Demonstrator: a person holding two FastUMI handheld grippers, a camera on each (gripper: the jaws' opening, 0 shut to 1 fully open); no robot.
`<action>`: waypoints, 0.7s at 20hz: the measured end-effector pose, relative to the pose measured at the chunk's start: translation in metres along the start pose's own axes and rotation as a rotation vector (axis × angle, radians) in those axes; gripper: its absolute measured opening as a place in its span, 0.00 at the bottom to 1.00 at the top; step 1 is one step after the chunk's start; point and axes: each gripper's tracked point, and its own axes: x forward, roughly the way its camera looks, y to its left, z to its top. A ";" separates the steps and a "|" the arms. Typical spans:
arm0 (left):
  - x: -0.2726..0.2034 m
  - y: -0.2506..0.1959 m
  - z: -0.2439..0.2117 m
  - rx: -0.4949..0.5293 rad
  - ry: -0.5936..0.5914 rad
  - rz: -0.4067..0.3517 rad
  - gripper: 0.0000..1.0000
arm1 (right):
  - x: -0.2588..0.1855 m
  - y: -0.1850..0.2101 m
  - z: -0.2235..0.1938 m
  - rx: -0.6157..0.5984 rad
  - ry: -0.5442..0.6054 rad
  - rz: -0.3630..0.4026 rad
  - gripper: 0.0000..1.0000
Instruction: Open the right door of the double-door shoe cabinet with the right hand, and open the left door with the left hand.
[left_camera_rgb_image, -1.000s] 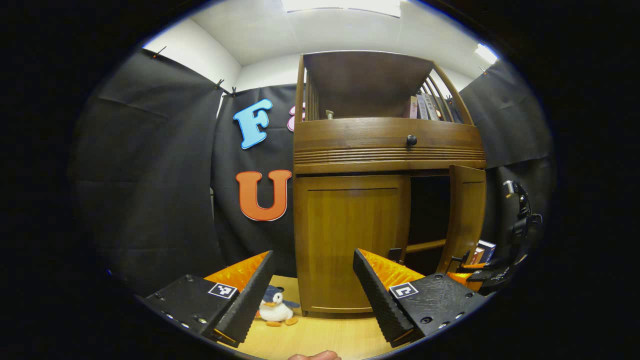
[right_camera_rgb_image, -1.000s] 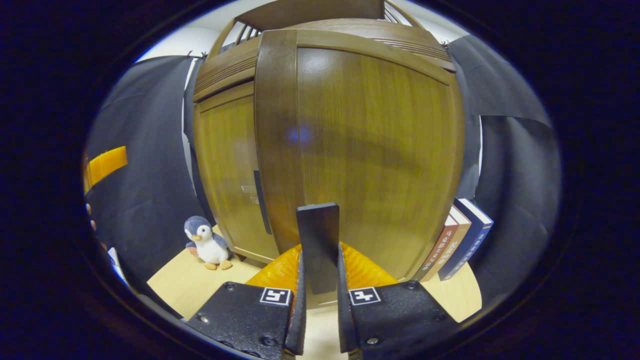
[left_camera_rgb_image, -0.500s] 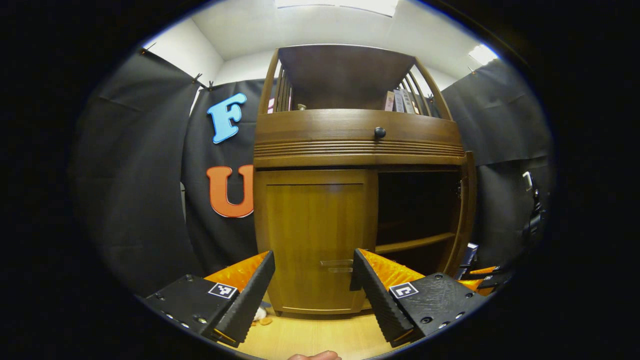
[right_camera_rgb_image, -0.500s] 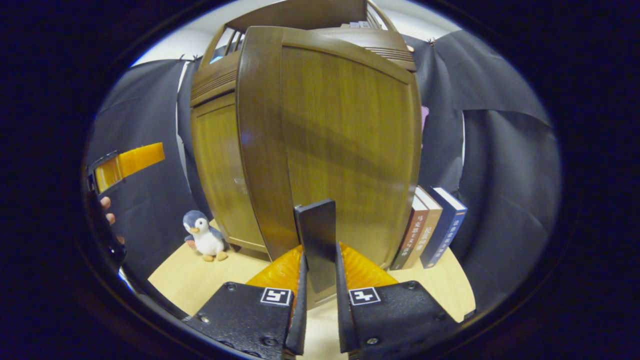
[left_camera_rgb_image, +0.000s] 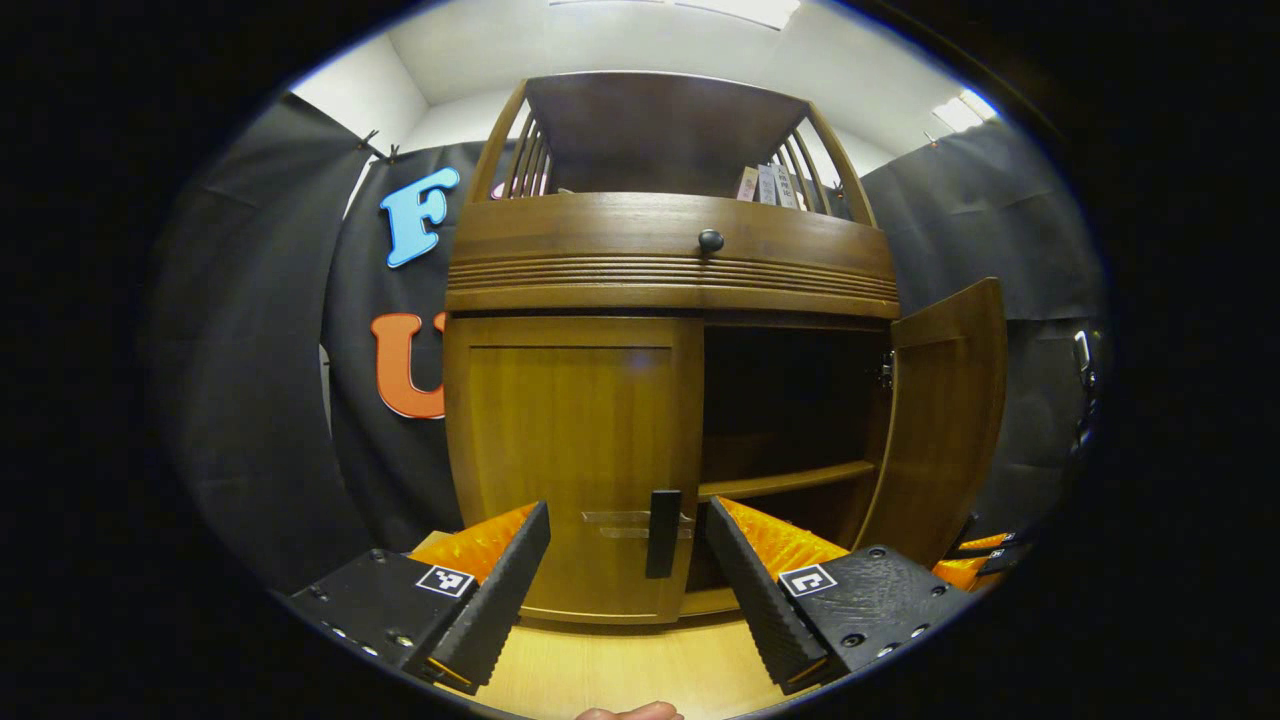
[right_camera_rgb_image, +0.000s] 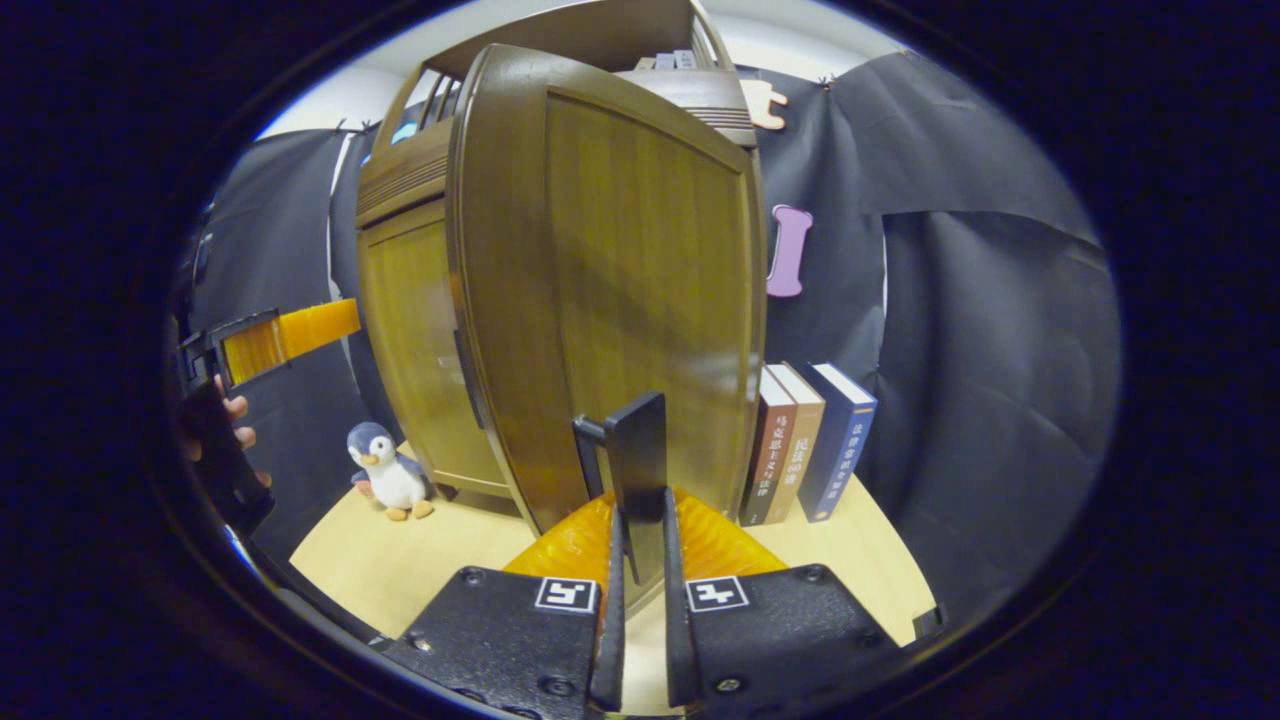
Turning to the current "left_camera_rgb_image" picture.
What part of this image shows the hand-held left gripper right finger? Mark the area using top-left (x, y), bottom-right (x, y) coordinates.
top-left (705, 496), bottom-right (978, 698)

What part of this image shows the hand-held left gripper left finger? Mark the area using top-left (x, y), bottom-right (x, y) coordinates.
top-left (285, 500), bottom-right (553, 696)

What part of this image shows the wooden cabinet door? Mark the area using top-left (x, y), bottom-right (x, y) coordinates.
top-left (855, 277), bottom-right (1009, 571)
top-left (445, 315), bottom-right (706, 626)

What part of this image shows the wooden double-door shoe cabinet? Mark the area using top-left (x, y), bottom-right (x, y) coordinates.
top-left (443, 70), bottom-right (901, 626)

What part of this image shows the wooden inner shelf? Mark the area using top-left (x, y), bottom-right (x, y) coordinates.
top-left (698, 460), bottom-right (879, 502)

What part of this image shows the small ceiling light panel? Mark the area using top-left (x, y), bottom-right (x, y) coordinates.
top-left (932, 88), bottom-right (1001, 133)

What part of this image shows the black backdrop cloth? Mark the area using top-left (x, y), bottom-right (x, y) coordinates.
top-left (140, 95), bottom-right (1111, 591)

